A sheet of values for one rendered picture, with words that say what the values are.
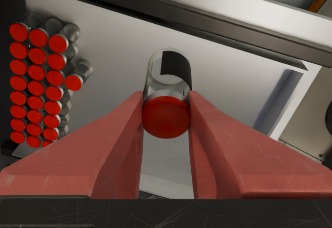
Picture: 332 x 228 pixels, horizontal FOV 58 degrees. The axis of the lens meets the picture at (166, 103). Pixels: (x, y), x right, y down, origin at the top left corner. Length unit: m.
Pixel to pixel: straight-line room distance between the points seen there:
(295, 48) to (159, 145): 0.23
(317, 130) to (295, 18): 0.91
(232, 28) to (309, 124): 0.91
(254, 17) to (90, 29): 0.20
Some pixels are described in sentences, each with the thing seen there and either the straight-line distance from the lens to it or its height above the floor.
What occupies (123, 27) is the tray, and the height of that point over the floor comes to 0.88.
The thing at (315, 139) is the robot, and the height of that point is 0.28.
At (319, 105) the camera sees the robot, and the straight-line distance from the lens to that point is 1.20.
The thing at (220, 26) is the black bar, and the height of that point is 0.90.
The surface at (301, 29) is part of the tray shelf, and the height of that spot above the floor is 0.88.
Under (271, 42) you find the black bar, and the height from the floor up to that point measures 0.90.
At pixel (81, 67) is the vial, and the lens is 0.40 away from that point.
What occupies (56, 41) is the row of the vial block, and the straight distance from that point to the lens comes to 0.36.
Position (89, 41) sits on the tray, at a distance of 0.40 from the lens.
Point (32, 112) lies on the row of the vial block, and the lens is 0.43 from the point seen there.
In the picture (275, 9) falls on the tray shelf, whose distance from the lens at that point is 0.38.
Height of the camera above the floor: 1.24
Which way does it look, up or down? 58 degrees down
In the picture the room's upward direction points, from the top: 169 degrees counter-clockwise
